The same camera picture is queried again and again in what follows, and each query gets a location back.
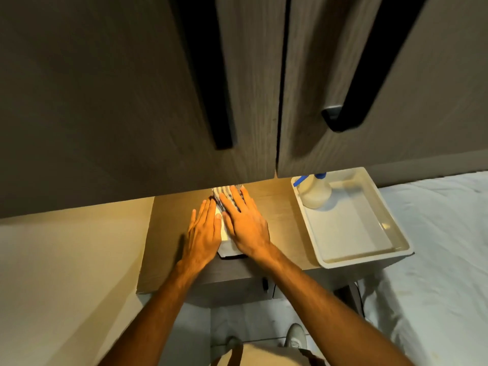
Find narrow brown wooden cabinet door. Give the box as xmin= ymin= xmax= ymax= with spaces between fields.
xmin=0 ymin=0 xmax=290 ymax=220

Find person's right hand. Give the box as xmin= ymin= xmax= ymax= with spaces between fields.
xmin=219 ymin=186 xmax=273 ymax=260

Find bed with white sheet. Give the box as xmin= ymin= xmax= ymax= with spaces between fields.
xmin=354 ymin=169 xmax=488 ymax=366

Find black cabinet door handle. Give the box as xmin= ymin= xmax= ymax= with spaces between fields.
xmin=321 ymin=0 xmax=430 ymax=133
xmin=179 ymin=0 xmax=234 ymax=151

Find spray bottle with yellow nozzle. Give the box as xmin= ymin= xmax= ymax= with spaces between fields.
xmin=292 ymin=172 xmax=332 ymax=209

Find person's right forearm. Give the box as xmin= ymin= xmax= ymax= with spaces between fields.
xmin=263 ymin=243 xmax=414 ymax=366

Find wide brown wooden cabinet door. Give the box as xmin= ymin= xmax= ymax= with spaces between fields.
xmin=276 ymin=0 xmax=488 ymax=179

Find person's beige shorts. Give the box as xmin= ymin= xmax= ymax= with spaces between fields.
xmin=209 ymin=341 xmax=328 ymax=366

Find black cable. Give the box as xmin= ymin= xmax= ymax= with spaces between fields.
xmin=352 ymin=282 xmax=367 ymax=317

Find white plastic tray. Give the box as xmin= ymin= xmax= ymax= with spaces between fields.
xmin=291 ymin=166 xmax=414 ymax=269

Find person's right white shoe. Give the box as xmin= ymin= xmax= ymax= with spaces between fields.
xmin=284 ymin=323 xmax=308 ymax=349

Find black white striped cloth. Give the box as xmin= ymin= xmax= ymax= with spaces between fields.
xmin=211 ymin=185 xmax=247 ymax=214

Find brown wooden headboard panel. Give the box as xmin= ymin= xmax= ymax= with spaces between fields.
xmin=368 ymin=148 xmax=488 ymax=187

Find white tissue box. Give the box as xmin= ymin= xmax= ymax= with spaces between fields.
xmin=213 ymin=186 xmax=249 ymax=260

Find person's left hand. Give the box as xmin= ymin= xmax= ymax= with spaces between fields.
xmin=179 ymin=199 xmax=224 ymax=275

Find person's left forearm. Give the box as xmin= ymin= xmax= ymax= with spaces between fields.
xmin=97 ymin=262 xmax=203 ymax=366

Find brown wooden nightstand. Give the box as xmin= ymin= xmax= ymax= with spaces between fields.
xmin=136 ymin=177 xmax=416 ymax=308

